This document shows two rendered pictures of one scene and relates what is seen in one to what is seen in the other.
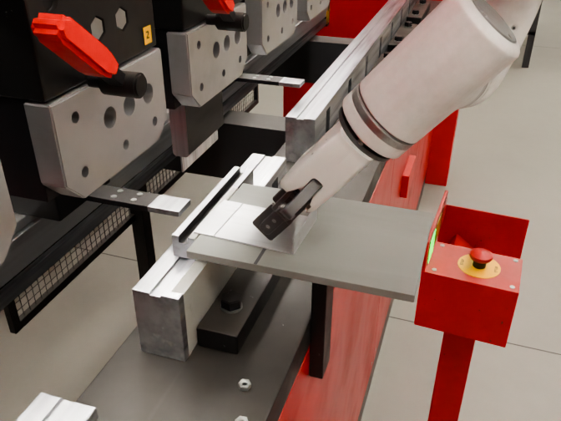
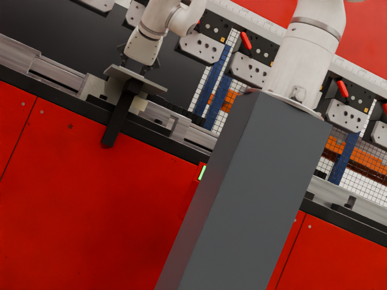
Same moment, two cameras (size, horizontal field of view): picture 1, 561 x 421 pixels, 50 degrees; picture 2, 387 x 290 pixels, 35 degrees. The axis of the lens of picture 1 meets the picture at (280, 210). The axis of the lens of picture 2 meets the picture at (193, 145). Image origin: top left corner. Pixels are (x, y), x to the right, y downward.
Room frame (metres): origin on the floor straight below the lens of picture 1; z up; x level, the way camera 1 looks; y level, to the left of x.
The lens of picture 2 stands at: (-0.17, -1.82, 0.77)
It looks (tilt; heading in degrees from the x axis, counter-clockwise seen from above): 3 degrees up; 58
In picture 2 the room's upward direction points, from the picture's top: 23 degrees clockwise
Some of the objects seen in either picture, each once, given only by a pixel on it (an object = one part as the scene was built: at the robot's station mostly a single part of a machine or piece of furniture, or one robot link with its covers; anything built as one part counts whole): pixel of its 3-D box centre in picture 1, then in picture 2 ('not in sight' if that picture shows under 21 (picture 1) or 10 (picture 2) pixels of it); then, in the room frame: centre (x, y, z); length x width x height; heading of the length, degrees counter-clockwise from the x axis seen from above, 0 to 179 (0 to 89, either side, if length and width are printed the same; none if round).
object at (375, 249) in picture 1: (315, 234); (133, 80); (0.62, -0.04, 1.00); 0.26 x 0.18 x 0.01; 72
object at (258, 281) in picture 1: (259, 271); (128, 116); (0.69, 0.03, 0.89); 0.30 x 0.05 x 0.03; 162
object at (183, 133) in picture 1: (198, 118); not in sight; (0.67, 0.10, 1.13); 0.10 x 0.02 x 0.10; 162
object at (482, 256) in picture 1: (480, 260); not in sight; (0.86, -0.35, 0.79); 0.04 x 0.04 x 0.04
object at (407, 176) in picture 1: (407, 175); not in sight; (1.59, -0.38, 0.59); 0.15 x 0.02 x 0.07; 162
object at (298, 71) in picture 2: not in sight; (298, 72); (0.67, -0.74, 1.09); 0.19 x 0.19 x 0.18
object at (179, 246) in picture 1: (216, 208); (136, 90); (0.70, 0.09, 0.99); 0.20 x 0.03 x 0.03; 162
